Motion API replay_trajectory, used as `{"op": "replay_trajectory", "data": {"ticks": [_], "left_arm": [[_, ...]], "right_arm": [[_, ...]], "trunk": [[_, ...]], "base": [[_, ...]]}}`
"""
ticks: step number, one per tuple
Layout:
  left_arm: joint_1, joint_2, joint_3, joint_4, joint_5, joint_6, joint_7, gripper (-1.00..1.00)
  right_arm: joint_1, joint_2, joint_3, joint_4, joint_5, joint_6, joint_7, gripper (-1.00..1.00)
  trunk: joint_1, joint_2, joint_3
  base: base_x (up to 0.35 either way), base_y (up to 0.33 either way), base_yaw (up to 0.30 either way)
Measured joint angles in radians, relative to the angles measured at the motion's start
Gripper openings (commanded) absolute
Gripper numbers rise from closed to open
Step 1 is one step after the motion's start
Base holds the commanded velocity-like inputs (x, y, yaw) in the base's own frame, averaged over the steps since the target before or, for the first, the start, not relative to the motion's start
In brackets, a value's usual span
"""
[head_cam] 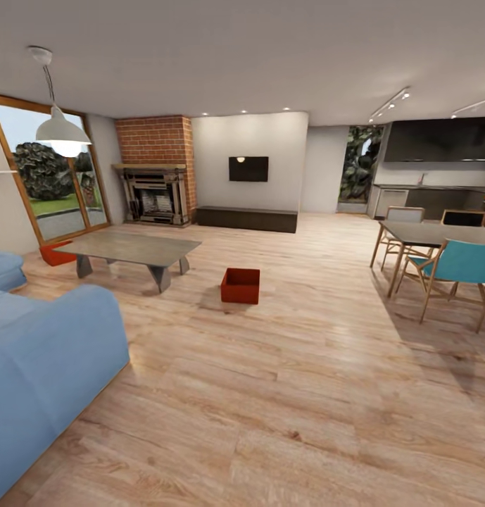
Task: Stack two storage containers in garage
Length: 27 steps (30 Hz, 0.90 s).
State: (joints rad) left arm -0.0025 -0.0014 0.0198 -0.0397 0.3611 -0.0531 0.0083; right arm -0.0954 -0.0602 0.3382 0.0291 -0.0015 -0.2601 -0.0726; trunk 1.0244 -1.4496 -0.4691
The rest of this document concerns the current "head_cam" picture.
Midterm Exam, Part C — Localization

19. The storage box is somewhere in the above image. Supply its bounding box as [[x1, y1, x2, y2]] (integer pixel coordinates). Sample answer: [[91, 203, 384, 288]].
[[221, 268, 260, 304], [39, 241, 77, 267]]

